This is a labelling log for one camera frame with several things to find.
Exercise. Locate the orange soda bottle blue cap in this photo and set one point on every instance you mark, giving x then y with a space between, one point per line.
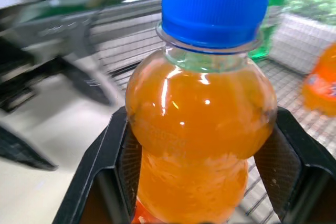
199 108

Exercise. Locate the black plastic crate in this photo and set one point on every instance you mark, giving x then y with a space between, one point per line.
18 150

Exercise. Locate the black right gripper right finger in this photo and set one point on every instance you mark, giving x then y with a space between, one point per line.
296 166

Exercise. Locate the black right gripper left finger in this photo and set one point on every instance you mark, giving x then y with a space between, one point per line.
105 166

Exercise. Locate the green belt conveyor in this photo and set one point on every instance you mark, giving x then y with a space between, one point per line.
63 22

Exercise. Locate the green soda bottle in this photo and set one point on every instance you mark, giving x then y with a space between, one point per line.
266 24

